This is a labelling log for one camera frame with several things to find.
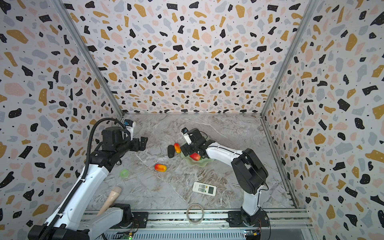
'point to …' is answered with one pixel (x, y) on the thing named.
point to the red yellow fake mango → (177, 148)
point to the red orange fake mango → (160, 167)
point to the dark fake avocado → (171, 151)
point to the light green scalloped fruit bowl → (201, 163)
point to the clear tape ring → (188, 218)
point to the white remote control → (208, 189)
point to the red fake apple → (195, 156)
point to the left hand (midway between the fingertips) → (137, 134)
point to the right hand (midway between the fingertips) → (185, 141)
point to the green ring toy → (124, 173)
